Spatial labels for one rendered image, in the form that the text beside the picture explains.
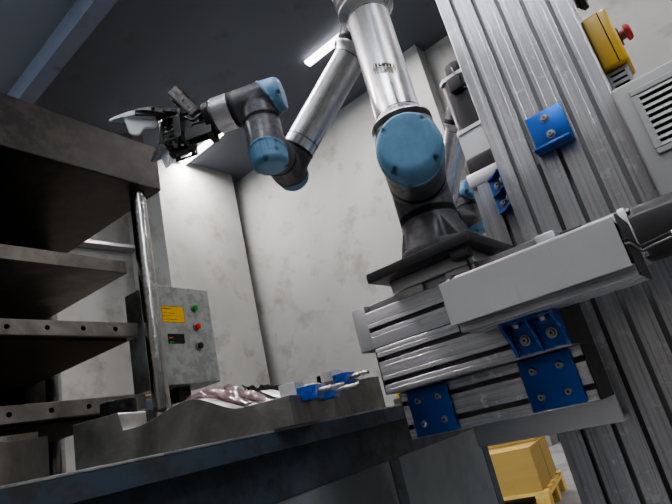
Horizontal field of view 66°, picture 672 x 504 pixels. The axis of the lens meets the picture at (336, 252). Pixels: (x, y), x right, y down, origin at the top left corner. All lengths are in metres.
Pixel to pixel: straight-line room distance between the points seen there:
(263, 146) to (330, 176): 8.82
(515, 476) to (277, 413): 2.97
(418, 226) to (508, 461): 2.99
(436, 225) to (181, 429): 0.64
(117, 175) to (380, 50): 1.29
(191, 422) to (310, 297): 8.70
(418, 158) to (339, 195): 8.71
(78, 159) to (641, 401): 1.77
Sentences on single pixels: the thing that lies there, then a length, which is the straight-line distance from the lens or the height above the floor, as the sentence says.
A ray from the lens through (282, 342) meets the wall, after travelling 10.23.
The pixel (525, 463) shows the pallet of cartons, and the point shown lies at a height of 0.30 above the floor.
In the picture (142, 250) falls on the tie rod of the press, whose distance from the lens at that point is 2.06.
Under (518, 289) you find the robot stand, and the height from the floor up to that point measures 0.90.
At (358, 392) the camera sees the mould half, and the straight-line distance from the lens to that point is 1.42.
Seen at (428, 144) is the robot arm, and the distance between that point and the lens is 0.92.
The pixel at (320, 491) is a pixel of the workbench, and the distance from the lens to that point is 1.20.
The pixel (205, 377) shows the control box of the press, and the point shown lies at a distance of 2.22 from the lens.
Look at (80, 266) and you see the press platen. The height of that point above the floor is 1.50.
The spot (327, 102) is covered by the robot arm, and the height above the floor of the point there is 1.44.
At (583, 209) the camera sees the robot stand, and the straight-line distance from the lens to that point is 1.12.
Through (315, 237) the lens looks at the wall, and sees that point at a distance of 9.82.
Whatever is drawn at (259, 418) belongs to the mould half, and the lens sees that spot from 1.05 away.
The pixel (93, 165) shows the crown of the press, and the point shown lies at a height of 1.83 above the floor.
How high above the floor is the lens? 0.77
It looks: 19 degrees up
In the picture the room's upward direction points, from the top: 14 degrees counter-clockwise
